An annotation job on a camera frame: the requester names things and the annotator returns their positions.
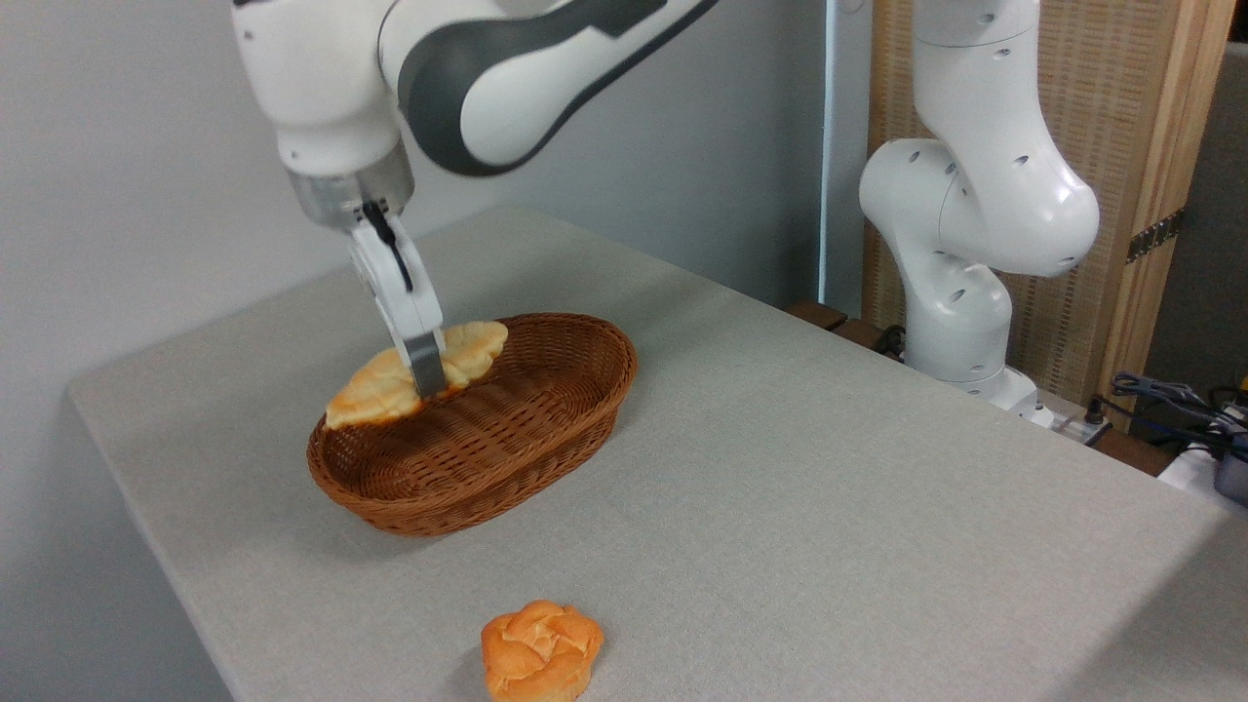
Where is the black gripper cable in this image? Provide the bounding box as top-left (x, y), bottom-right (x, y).
top-left (360, 200), bottom-right (415, 294)

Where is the wooden woven folding screen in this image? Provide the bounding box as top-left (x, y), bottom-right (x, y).
top-left (863, 0), bottom-right (1237, 432)

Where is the bundle of dark cables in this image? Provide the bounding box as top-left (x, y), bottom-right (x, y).
top-left (1110, 369), bottom-right (1248, 459)

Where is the white power strip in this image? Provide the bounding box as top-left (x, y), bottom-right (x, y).
top-left (1032, 388), bottom-right (1112, 447)

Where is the round orange knotted bread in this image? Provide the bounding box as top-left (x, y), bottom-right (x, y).
top-left (481, 600), bottom-right (605, 702)

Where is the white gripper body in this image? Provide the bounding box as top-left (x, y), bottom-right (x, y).
top-left (347, 213), bottom-right (446, 350)

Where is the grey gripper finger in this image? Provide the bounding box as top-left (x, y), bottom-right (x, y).
top-left (394, 327), bottom-right (450, 400)

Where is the long leaf-shaped bread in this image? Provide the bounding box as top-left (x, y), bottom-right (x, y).
top-left (325, 320), bottom-right (509, 431)

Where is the dark metal screen hinge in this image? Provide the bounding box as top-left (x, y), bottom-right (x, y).
top-left (1126, 208), bottom-right (1187, 265)

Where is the brown oval wicker basket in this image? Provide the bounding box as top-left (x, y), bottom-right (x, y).
top-left (307, 312), bottom-right (639, 537)

